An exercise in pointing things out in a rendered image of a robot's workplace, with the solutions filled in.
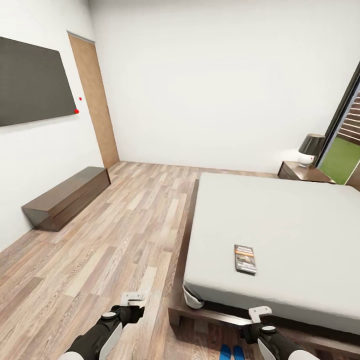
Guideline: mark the hardback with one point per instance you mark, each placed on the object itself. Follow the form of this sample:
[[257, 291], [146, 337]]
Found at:
[[244, 259]]

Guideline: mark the bed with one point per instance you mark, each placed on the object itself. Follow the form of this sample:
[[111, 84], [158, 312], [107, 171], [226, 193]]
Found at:
[[306, 244]]

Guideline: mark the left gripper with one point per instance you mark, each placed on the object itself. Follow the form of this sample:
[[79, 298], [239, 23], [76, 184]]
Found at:
[[132, 313]]

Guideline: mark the sliding door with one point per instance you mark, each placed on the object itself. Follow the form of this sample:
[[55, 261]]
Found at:
[[87, 63]]

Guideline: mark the bench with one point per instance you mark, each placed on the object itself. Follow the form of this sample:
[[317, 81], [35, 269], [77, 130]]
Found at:
[[57, 207]]

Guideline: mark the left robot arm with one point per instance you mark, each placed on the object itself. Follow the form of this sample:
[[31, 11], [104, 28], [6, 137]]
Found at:
[[99, 341]]

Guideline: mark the wall mounted tv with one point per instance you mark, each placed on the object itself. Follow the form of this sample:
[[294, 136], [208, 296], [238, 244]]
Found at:
[[33, 84]]

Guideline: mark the nightstand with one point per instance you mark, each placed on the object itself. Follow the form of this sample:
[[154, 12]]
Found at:
[[292, 170]]

